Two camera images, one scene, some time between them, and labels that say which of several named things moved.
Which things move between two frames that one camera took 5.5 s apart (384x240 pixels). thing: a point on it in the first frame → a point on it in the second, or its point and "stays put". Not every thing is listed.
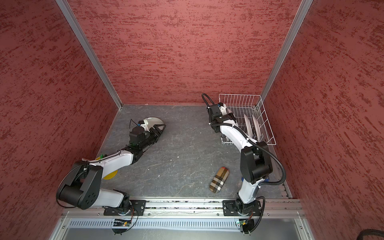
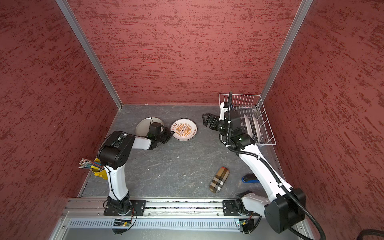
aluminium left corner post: (67, 11) stays put
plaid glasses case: (219, 180) stays put
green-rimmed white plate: (248, 126) stays put
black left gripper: (157, 135) → (169, 134)
